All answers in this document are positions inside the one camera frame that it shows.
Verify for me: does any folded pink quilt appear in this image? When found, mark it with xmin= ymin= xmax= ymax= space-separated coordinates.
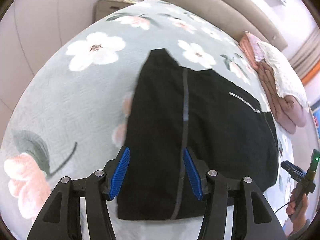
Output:
xmin=239 ymin=31 xmax=309 ymax=134

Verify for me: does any beige padded headboard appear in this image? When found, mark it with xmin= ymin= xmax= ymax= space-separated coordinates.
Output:
xmin=161 ymin=0 xmax=288 ymax=51

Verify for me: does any floral green bed cover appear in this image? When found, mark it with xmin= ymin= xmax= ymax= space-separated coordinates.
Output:
xmin=0 ymin=0 xmax=316 ymax=240

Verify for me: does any grey right sleeve forearm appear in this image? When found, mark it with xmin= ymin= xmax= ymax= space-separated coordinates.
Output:
xmin=287 ymin=219 xmax=310 ymax=240

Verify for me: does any white wardrobe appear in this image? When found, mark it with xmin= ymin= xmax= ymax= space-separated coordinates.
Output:
xmin=1 ymin=0 xmax=98 ymax=135

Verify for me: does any large black garment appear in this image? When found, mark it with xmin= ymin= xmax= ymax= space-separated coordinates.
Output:
xmin=117 ymin=49 xmax=278 ymax=220

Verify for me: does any cream knitted blanket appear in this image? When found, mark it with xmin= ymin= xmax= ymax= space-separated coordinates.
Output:
xmin=257 ymin=41 xmax=309 ymax=112

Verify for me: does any beige bedside table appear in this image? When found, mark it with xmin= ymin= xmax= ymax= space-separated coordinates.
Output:
xmin=94 ymin=0 xmax=138 ymax=22

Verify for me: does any beige orange curtain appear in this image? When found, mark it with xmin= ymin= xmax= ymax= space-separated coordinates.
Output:
xmin=289 ymin=27 xmax=320 ymax=85

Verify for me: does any person's right hand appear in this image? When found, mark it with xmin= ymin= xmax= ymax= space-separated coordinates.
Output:
xmin=286 ymin=189 xmax=309 ymax=231

